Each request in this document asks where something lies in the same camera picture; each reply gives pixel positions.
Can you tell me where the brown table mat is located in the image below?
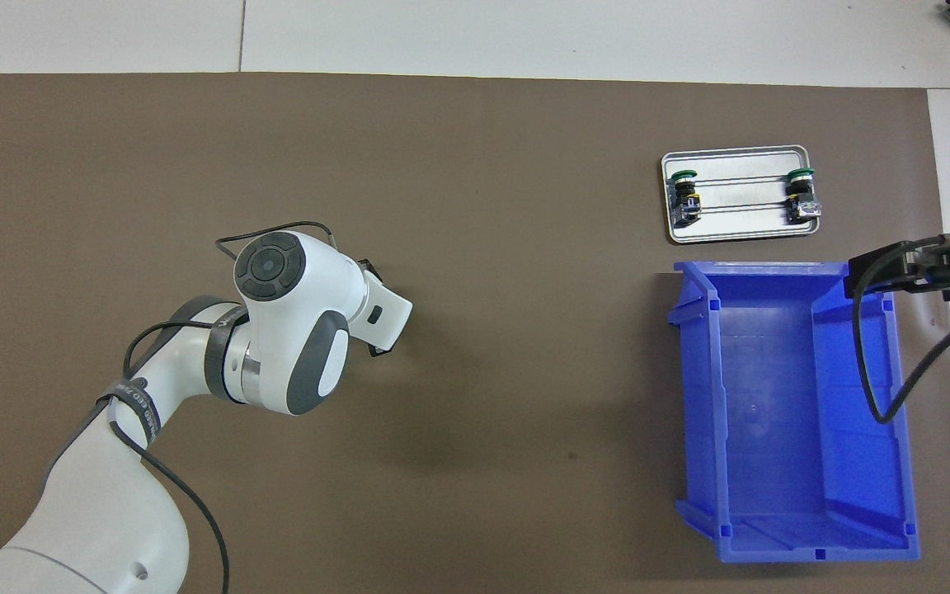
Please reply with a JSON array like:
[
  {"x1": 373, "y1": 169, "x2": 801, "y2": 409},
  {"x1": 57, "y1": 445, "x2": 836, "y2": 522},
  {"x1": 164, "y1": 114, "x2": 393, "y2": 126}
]
[{"x1": 0, "y1": 73, "x2": 950, "y2": 594}]

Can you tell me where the silver metal tray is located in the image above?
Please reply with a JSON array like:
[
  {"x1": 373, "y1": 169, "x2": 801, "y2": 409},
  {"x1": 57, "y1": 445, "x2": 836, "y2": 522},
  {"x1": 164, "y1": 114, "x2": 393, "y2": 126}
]
[{"x1": 661, "y1": 145, "x2": 822, "y2": 244}]

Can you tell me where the blue plastic storage bin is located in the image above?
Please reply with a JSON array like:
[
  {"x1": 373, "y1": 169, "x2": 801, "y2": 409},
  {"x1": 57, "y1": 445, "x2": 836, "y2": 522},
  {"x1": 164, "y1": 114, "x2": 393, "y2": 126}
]
[{"x1": 666, "y1": 260, "x2": 921, "y2": 564}]

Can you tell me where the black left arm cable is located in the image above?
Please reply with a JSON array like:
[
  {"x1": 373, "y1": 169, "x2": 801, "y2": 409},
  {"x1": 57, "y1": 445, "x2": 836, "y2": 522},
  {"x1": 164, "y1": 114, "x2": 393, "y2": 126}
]
[{"x1": 100, "y1": 219, "x2": 344, "y2": 594}]

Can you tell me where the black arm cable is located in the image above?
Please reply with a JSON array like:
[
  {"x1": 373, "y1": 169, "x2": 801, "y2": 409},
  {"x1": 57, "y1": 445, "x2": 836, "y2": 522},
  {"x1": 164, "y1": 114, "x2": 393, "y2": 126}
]
[
  {"x1": 100, "y1": 219, "x2": 344, "y2": 594},
  {"x1": 852, "y1": 233, "x2": 950, "y2": 424}
]

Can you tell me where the green push button switch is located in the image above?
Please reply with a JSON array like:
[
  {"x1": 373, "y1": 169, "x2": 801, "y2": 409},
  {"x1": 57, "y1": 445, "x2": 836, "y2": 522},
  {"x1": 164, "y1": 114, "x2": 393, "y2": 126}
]
[
  {"x1": 667, "y1": 168, "x2": 704, "y2": 228},
  {"x1": 782, "y1": 167, "x2": 824, "y2": 225}
]

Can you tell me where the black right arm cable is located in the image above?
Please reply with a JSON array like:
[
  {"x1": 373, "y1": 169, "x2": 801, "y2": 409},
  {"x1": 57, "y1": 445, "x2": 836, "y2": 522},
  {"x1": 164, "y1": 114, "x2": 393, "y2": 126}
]
[{"x1": 852, "y1": 233, "x2": 950, "y2": 424}]

